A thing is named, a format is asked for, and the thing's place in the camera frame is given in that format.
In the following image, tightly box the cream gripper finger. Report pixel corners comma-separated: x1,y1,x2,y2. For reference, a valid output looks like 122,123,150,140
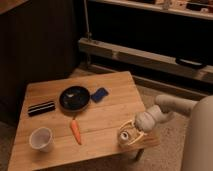
127,132,147,146
118,120,135,135

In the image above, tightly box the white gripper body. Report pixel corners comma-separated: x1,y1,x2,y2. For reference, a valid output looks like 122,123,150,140
134,112,156,131

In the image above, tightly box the tan bottle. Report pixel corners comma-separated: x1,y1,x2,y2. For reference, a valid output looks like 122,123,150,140
117,130,138,147

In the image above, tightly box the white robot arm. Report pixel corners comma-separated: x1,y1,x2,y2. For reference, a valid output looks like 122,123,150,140
117,95,213,171

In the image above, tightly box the blue rectangular sponge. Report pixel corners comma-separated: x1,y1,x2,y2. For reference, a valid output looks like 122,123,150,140
91,87,108,103

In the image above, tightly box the orange carrot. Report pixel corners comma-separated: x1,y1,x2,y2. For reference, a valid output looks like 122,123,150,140
70,119,82,145

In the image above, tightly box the black round plate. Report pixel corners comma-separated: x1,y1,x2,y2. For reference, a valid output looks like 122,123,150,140
59,86,90,111

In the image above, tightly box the wooden low table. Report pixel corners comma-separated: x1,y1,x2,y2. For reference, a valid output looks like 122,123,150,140
8,71,145,171

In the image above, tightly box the black white striped block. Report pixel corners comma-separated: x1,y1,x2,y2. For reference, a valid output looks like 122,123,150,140
28,101,55,117

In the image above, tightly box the vertical metal pole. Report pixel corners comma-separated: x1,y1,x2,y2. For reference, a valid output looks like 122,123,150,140
83,0,92,41

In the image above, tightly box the upper shelf board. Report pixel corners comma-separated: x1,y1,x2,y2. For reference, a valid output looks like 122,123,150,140
89,0,213,21

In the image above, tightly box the dark wooden cabinet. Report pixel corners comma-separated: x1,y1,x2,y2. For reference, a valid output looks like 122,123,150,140
0,0,78,125

